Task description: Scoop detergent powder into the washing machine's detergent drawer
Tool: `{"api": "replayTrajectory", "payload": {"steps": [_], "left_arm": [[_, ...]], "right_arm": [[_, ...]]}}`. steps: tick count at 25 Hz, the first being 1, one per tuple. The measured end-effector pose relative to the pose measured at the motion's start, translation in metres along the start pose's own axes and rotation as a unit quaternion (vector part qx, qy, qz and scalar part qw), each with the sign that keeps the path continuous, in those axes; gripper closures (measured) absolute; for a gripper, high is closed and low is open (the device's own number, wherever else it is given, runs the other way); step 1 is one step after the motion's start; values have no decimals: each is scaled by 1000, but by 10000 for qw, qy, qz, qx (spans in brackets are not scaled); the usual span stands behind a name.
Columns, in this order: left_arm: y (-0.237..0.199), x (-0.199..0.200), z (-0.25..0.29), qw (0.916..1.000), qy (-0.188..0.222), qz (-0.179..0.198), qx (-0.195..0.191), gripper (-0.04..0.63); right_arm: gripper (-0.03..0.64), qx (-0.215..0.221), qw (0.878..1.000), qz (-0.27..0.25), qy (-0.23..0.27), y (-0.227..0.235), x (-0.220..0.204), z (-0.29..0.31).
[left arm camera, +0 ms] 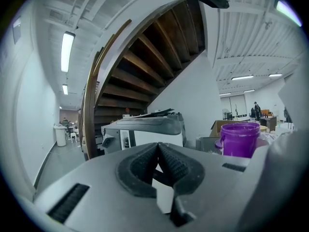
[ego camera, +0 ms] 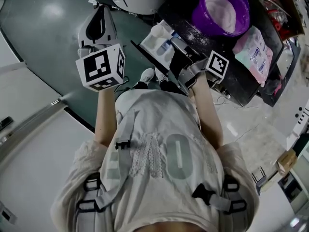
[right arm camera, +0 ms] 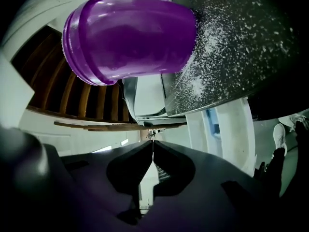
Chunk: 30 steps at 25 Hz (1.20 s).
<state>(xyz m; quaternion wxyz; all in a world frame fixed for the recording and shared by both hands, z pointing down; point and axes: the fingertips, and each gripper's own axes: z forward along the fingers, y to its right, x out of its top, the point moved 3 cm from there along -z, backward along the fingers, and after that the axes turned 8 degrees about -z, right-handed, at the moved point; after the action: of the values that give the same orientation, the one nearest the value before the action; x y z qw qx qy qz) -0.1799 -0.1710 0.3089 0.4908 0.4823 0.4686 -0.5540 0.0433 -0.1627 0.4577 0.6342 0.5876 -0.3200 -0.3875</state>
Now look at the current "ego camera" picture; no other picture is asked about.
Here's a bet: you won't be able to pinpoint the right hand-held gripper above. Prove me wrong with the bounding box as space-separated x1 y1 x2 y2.
170 38 230 96

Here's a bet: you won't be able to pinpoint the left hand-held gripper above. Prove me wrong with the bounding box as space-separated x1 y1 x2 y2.
75 5 126 92

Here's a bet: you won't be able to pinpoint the white detergent drawer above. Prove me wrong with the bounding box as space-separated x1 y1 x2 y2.
130 19 181 75

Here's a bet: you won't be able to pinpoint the person's left forearm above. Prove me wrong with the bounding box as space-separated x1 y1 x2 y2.
94 88 119 147

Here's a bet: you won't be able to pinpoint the person's right forearm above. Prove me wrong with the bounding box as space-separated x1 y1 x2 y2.
190 77 224 152

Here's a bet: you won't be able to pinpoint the pink white powder bag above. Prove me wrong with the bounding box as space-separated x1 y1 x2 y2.
232 25 274 87

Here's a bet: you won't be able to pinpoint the purple plastic basin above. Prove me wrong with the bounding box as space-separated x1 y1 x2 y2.
192 0 251 38

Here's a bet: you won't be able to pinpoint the person's right shoe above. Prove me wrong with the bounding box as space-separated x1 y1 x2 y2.
154 68 169 82

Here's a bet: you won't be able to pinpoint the person's shoe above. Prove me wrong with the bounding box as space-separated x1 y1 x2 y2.
154 68 169 82
137 68 155 86

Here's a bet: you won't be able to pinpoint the person's left shoe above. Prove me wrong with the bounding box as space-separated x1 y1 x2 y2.
137 68 155 86

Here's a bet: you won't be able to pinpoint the black washing machine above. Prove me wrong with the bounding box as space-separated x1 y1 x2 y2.
156 0 300 107

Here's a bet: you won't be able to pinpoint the pink plastic item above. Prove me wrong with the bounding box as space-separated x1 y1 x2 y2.
262 75 283 96

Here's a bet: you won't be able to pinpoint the open cardboard box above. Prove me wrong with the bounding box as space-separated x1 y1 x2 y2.
246 0 309 37

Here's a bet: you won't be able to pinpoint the white printed t-shirt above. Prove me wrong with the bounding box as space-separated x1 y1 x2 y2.
50 88 260 232

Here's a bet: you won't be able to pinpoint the small closed cardboard box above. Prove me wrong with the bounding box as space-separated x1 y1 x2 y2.
277 148 298 176

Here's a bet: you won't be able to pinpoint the black cable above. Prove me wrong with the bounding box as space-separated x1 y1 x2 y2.
112 78 136 93

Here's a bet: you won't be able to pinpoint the white cable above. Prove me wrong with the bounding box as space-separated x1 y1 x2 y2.
215 95 245 110

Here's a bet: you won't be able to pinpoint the grey harness straps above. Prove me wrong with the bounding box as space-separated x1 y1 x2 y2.
76 110 248 232

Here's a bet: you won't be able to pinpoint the metal door rail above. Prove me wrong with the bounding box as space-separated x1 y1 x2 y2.
0 93 69 150

